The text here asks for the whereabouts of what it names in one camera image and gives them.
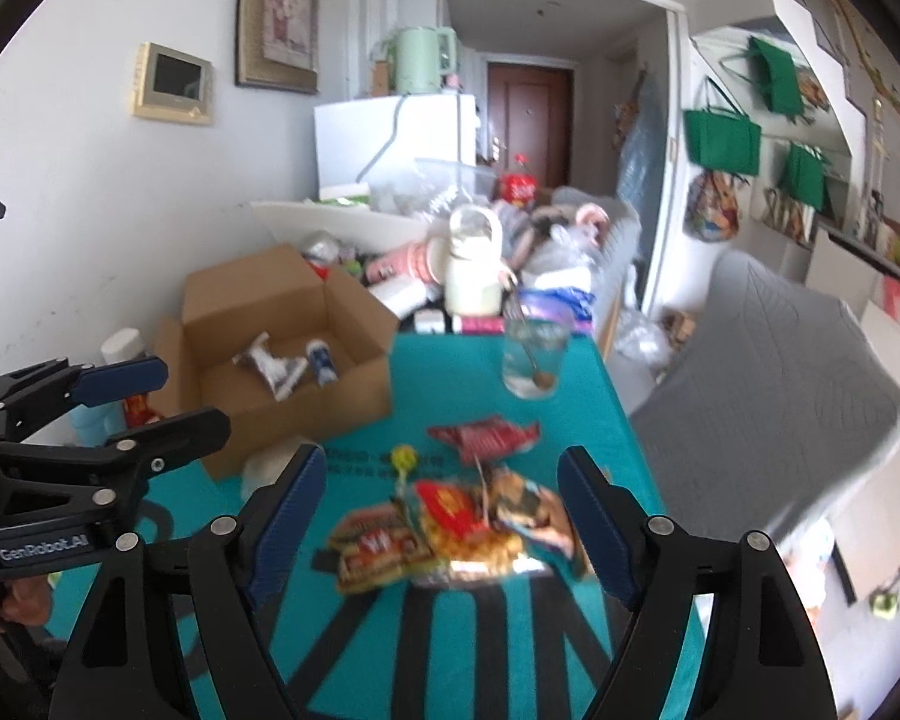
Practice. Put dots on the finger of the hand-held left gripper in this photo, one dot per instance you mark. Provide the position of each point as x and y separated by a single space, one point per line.
120 381
180 435

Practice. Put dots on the cardboard box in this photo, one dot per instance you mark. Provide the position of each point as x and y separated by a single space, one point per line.
285 292

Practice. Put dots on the white lidded pot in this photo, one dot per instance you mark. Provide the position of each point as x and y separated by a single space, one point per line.
472 277

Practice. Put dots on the pink paper cup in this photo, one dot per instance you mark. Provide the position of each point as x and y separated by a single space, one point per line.
405 262

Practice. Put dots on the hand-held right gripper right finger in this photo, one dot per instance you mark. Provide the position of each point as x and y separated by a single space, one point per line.
596 525

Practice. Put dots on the metal spoon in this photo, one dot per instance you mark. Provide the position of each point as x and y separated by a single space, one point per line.
544 379

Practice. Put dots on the red snack packet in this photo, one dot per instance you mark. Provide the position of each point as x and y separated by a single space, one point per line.
484 439

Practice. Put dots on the blue plastic bag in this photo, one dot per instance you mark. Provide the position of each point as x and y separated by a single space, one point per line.
562 304

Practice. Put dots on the white plastic bag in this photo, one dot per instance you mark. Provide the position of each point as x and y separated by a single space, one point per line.
570 259

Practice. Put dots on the framed picture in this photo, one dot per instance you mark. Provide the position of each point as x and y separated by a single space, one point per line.
277 15

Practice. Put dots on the grey leaf-pattern chair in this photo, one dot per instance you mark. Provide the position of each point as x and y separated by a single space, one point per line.
765 390

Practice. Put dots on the small white blue packet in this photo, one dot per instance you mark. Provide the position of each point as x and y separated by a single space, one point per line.
321 364

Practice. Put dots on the wall intercom panel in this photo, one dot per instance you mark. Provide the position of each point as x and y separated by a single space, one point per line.
174 82

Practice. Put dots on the colourful patterned bag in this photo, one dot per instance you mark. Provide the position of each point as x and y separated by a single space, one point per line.
712 206

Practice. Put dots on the small white box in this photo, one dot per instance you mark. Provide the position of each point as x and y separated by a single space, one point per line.
430 322

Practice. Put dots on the yellow lollipop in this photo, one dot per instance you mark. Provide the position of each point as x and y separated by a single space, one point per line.
403 457

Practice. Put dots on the yellow crisps packet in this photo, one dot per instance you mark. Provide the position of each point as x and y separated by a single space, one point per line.
472 540

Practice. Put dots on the green kettle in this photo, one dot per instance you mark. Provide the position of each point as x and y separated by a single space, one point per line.
420 60

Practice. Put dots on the white capped bottle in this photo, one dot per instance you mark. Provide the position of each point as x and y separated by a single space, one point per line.
124 345

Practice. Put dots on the person's left hand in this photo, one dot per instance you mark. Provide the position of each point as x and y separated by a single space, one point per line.
26 600

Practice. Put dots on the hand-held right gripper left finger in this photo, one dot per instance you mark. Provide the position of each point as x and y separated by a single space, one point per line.
292 517

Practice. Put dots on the red label soda bottle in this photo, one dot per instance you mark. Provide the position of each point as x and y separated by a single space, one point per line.
517 187

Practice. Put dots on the silver snack packet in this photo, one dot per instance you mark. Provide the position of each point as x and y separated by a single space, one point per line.
270 371

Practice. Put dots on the brown door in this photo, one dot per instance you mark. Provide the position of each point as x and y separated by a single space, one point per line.
529 127

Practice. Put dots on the frosted zip bag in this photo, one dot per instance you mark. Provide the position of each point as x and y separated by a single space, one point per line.
266 465

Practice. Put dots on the glass cup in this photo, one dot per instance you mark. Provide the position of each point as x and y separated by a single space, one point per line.
536 360

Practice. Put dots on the pink tube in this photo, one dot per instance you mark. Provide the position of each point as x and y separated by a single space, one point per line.
480 325

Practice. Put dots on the dark red noodle packet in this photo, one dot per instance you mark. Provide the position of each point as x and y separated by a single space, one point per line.
375 547

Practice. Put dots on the clear plastic container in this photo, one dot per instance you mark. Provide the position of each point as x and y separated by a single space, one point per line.
450 180

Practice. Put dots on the green tote bag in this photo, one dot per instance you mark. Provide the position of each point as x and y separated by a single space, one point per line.
804 176
780 82
720 139

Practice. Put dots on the white fridge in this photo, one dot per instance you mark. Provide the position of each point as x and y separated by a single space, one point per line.
360 142

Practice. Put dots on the brown patterned snack packet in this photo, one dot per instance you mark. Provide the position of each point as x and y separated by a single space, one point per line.
532 510

